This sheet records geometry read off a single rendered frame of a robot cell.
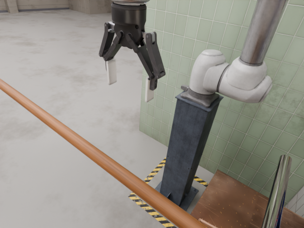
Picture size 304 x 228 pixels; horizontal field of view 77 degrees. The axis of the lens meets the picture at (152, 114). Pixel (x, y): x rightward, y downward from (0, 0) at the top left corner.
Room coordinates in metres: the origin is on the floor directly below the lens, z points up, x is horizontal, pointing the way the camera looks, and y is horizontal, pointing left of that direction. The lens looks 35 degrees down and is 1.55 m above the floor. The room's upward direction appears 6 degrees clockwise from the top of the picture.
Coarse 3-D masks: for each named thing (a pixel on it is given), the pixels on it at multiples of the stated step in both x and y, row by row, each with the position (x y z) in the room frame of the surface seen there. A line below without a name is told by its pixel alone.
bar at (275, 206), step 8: (280, 160) 0.38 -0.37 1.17; (288, 160) 0.38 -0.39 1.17; (280, 168) 0.35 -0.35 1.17; (288, 168) 0.35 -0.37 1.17; (280, 176) 0.32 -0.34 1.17; (288, 176) 0.32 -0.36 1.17; (272, 184) 0.30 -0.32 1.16; (280, 184) 0.29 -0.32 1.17; (272, 192) 0.28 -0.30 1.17; (280, 192) 0.27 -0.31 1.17; (272, 200) 0.25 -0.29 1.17; (280, 200) 0.25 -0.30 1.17; (272, 208) 0.23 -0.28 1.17; (280, 208) 0.23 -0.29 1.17; (264, 216) 0.22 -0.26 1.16; (272, 216) 0.21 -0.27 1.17; (280, 216) 0.22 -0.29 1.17; (264, 224) 0.20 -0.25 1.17; (272, 224) 0.20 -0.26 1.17
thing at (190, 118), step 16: (176, 96) 0.98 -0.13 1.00; (176, 112) 0.97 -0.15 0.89; (192, 112) 0.92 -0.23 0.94; (208, 112) 0.87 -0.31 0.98; (176, 128) 0.96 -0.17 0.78; (192, 128) 0.91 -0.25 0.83; (208, 128) 0.98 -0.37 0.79; (176, 144) 0.95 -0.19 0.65; (192, 144) 0.89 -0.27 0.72; (176, 160) 0.93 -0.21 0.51; (192, 160) 0.88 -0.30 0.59; (176, 176) 0.92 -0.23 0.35; (192, 176) 0.98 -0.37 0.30; (160, 192) 0.98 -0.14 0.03; (176, 192) 0.90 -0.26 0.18; (192, 192) 1.03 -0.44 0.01; (144, 208) 0.84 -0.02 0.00
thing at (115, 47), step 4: (120, 32) 0.45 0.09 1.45; (116, 36) 0.46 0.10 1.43; (120, 36) 0.45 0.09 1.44; (116, 40) 0.46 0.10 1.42; (112, 44) 0.48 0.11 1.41; (116, 44) 0.46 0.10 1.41; (120, 44) 0.48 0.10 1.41; (112, 48) 0.48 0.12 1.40; (116, 48) 0.48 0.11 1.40; (108, 52) 0.49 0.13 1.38; (112, 52) 0.48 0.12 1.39; (116, 52) 0.50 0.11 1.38; (104, 56) 0.49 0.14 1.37; (108, 56) 0.49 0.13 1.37; (112, 56) 0.50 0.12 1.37; (104, 60) 0.50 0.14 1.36
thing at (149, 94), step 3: (147, 78) 0.41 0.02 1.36; (147, 81) 0.41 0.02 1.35; (147, 84) 0.41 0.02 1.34; (147, 87) 0.41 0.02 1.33; (147, 90) 0.41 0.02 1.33; (150, 90) 0.42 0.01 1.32; (153, 90) 0.43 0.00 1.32; (147, 93) 0.41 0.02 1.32; (150, 93) 0.42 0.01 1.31; (153, 93) 0.43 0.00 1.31; (147, 96) 0.41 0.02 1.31; (150, 96) 0.42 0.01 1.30; (153, 96) 0.44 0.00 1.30; (147, 99) 0.41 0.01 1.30; (150, 99) 0.42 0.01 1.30
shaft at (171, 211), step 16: (0, 80) 0.61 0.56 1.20; (16, 96) 0.51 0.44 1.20; (32, 112) 0.45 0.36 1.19; (64, 128) 0.38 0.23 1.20; (80, 144) 0.33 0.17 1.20; (96, 160) 0.29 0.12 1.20; (112, 160) 0.29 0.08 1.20; (128, 176) 0.25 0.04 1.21; (144, 192) 0.22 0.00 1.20; (160, 208) 0.19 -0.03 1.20; (176, 208) 0.19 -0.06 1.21; (176, 224) 0.17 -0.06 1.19; (192, 224) 0.17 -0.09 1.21
